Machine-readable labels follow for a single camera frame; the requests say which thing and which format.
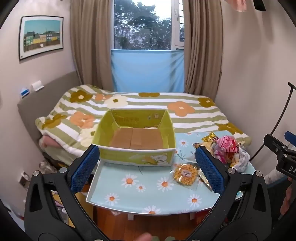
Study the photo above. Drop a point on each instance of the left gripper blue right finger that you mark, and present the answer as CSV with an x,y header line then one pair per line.
x,y
242,211

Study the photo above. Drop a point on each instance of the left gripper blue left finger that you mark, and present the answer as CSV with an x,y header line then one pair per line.
x,y
42,219

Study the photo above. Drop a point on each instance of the pink white marshmallow snack bag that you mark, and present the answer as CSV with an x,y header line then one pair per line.
x,y
226,150

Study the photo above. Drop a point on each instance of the waffle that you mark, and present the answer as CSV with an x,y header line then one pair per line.
x,y
186,175

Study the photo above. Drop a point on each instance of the gold chocolate pillow snack bag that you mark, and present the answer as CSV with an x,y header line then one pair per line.
x,y
211,137

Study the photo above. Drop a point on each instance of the yellow-green cardboard box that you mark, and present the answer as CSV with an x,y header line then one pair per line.
x,y
138,137

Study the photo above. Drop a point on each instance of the person right hand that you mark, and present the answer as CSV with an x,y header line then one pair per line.
x,y
288,198

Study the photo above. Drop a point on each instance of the striped floral quilt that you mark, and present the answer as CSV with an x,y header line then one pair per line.
x,y
73,120

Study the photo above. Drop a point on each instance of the grey headboard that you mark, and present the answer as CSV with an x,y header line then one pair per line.
x,y
42,102

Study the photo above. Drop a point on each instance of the right brown curtain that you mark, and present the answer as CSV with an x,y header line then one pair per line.
x,y
203,47

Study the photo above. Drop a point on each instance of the brown curtain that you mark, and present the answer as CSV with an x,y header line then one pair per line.
x,y
203,47
90,35

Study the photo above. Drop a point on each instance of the blue window cover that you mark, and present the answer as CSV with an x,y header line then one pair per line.
x,y
148,70

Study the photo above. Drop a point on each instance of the framed houses picture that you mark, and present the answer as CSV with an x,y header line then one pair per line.
x,y
40,34

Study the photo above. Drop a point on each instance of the left brown curtain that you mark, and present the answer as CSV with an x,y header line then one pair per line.
x,y
90,35

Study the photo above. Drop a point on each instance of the window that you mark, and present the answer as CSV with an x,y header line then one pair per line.
x,y
149,25

